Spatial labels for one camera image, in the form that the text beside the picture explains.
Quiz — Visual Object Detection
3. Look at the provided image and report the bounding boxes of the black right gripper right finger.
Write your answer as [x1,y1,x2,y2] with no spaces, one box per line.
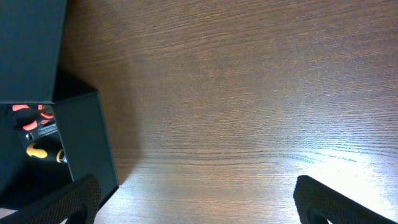
[293,175,396,224]

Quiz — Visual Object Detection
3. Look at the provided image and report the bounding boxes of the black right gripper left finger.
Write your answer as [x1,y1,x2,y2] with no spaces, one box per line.
[1,174,101,224]

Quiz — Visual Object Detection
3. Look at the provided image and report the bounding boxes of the yellow black stubby screwdriver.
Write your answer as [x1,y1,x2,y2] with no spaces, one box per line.
[26,143,68,164]

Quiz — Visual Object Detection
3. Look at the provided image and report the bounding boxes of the orange black needle-nose pliers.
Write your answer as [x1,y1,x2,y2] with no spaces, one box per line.
[11,104,55,131]

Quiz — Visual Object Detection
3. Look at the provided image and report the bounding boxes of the black gift box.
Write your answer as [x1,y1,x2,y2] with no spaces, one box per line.
[1,0,119,210]

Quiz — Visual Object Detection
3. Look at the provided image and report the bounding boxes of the silver adjustable wrench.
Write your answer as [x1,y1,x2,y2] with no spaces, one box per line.
[25,123,58,141]

